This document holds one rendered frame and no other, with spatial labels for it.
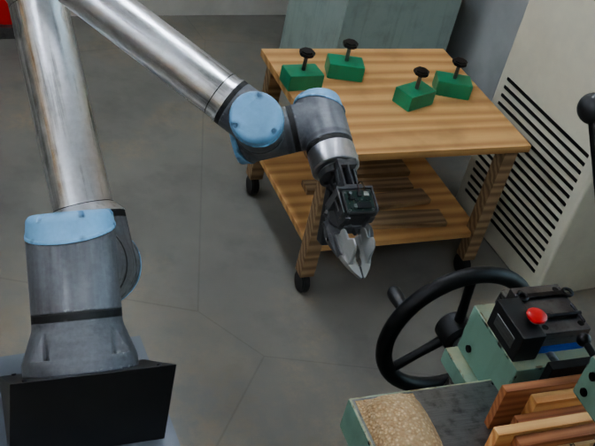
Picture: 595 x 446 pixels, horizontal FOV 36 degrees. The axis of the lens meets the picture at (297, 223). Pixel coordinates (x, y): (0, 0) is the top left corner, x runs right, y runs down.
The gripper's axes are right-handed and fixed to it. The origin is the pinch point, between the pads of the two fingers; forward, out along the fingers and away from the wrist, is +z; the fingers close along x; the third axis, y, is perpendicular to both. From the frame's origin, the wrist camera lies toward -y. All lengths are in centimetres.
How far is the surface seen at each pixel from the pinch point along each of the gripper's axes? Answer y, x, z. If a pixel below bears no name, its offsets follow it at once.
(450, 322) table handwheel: 7.8, 10.0, 13.8
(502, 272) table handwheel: 18.8, 15.3, 10.5
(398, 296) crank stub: 9.8, 1.0, 9.1
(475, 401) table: 21.7, 1.6, 31.5
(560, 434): 30, 7, 40
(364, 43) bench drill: -100, 77, -139
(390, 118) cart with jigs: -59, 53, -77
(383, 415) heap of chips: 24.8, -14.6, 32.7
